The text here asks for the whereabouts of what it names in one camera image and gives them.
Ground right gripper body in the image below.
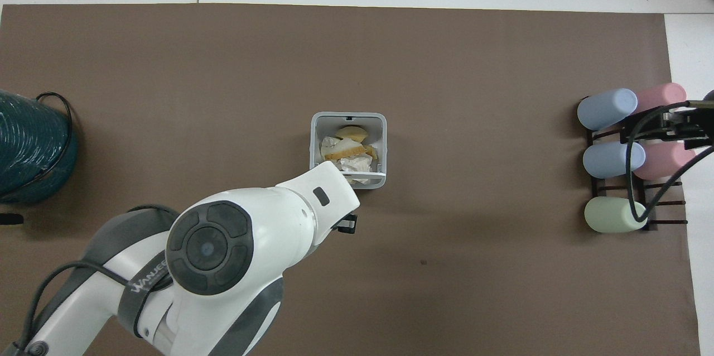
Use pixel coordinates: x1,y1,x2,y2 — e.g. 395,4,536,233
682,100,714,150

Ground grey white trash can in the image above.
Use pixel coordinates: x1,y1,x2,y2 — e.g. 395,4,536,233
310,112,388,190

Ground pink cup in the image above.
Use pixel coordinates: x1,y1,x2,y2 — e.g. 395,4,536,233
636,141,697,181
635,83,688,116

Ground dark brown cup rack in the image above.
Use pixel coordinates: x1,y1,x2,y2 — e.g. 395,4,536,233
585,116,688,230

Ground blue cup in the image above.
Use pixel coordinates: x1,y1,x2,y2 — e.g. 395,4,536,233
583,141,647,179
577,88,638,132

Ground crumpled white paper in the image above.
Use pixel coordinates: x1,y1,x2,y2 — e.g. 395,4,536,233
320,137,379,185

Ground yellow fruit peel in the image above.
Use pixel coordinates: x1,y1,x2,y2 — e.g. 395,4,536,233
325,126,378,161

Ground light green cup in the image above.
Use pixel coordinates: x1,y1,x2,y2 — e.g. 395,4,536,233
584,196,648,234

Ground teal woven basket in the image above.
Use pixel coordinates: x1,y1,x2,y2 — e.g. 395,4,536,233
0,89,79,205

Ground black cable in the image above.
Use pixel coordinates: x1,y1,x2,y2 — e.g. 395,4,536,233
10,260,173,352
0,92,75,200
626,104,714,224

